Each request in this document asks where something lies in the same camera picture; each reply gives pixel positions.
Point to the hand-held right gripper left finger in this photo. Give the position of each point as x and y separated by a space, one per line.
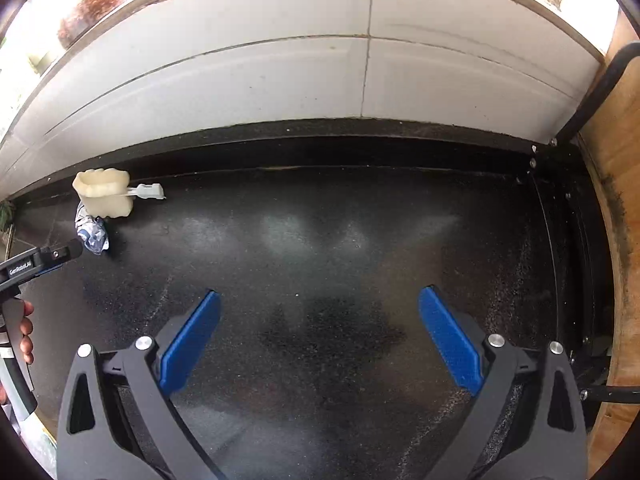
190 345

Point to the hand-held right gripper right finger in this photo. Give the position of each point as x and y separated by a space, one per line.
450 345

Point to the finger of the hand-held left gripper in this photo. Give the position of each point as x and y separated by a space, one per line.
67 251

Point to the person's left hand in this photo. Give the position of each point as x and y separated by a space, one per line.
26 332

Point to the dark green scrubber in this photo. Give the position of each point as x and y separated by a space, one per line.
7 214

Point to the cream ridged foam block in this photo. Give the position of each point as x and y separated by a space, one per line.
102 195

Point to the grey plastic piece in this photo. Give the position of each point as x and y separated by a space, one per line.
152 191

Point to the round wooden chopping board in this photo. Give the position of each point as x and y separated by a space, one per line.
625 260

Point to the container of dried red flakes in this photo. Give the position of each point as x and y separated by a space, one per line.
92 7

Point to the black metal rack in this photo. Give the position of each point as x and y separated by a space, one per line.
595 95

